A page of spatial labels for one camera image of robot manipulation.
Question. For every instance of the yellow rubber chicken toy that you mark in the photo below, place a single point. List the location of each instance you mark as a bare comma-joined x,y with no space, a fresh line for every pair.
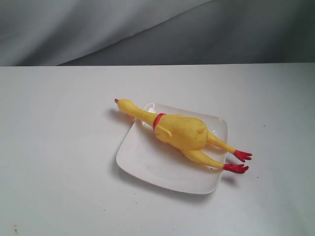
187,134

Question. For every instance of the white square plate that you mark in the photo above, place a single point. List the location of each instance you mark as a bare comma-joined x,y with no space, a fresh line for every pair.
145,157

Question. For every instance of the grey backdrop cloth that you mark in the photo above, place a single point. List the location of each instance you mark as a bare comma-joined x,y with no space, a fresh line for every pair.
155,32

